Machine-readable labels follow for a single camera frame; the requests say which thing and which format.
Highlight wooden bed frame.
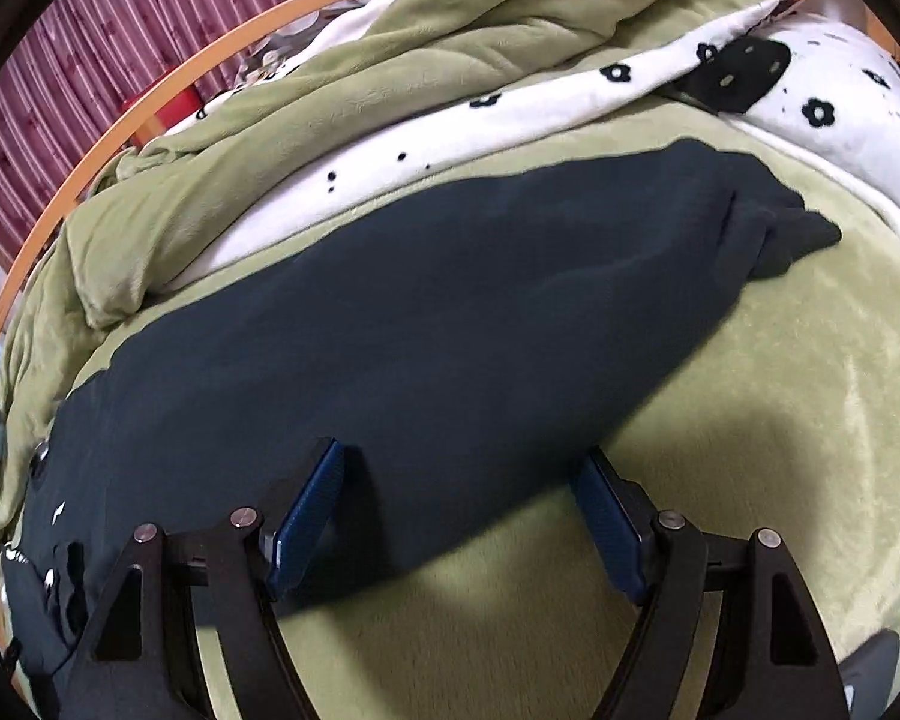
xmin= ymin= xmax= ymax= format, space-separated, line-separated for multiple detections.
xmin=0 ymin=0 xmax=900 ymax=350

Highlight red striped curtain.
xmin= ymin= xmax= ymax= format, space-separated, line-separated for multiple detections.
xmin=0 ymin=0 xmax=301 ymax=271

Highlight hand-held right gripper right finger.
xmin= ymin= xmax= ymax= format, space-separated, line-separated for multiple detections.
xmin=574 ymin=448 xmax=852 ymax=720

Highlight dark green pants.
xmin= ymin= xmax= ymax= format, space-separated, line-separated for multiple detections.
xmin=4 ymin=139 xmax=842 ymax=698

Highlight green quilt with flower lining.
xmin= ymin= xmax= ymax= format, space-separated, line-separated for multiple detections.
xmin=0 ymin=0 xmax=792 ymax=548

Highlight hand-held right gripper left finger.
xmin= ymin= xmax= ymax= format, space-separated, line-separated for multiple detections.
xmin=49 ymin=436 xmax=346 ymax=720

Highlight white flower-print pillow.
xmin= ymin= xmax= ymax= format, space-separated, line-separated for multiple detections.
xmin=746 ymin=19 xmax=900 ymax=237

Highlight green plush bed sheet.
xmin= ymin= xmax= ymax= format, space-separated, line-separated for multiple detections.
xmin=0 ymin=101 xmax=900 ymax=720

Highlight black flower-print cloth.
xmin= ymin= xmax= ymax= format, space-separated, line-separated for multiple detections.
xmin=664 ymin=36 xmax=794 ymax=117

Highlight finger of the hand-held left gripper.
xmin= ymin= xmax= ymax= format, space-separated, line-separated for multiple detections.
xmin=0 ymin=540 xmax=91 ymax=646

